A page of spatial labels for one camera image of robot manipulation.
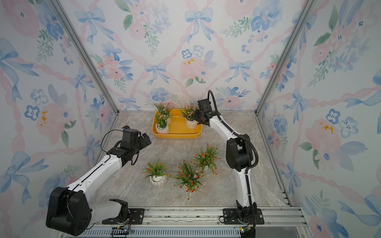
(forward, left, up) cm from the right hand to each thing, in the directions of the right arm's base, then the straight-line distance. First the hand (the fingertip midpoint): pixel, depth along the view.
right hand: (194, 115), depth 103 cm
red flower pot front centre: (-45, +3, +3) cm, 45 cm away
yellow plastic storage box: (-3, +12, -10) cm, 16 cm away
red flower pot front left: (-43, +18, +3) cm, 47 cm away
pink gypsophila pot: (-9, +22, -4) cm, 24 cm away
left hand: (-23, +29, +3) cm, 37 cm away
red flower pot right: (-34, -7, +1) cm, 35 cm away
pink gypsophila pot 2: (-1, +21, +4) cm, 21 cm away
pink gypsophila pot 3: (0, +5, +1) cm, 5 cm away
